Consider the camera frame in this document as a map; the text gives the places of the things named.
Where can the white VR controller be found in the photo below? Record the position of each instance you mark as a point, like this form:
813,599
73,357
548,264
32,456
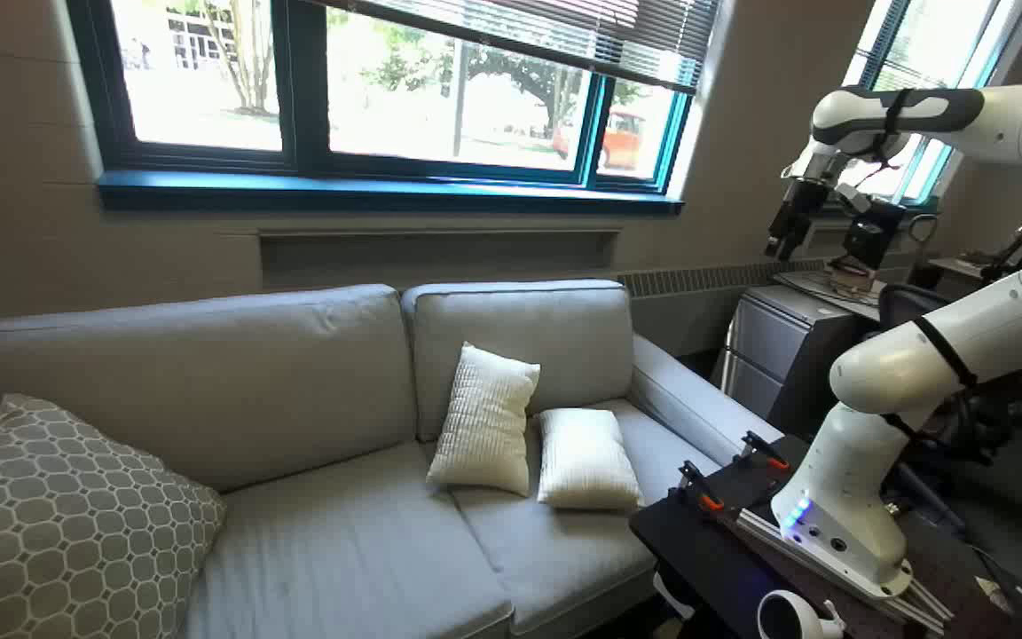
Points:
771,615

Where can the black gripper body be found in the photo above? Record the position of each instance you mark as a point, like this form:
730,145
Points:
799,210

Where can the dark window blinds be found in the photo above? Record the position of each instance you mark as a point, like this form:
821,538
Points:
605,31

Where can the grey drawer cabinet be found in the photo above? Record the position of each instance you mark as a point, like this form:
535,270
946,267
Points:
782,344

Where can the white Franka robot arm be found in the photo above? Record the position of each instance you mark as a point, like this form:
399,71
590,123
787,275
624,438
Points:
866,473

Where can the grey lattice patterned cushion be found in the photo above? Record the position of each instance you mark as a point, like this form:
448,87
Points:
61,533

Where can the grey fabric couch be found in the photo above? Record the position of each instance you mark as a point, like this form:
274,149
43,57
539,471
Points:
300,393

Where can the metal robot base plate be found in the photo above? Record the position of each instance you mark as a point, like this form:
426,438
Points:
771,533

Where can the black orange clamp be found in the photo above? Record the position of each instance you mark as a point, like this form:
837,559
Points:
760,448
700,493

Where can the white pleated cushion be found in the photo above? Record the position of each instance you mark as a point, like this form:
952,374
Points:
482,422
587,462

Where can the teal framed window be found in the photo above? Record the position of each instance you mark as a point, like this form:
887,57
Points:
300,185

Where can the black robot table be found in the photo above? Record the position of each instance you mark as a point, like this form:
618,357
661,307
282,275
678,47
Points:
700,557

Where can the wall radiator vent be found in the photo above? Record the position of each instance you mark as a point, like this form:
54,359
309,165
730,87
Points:
677,307

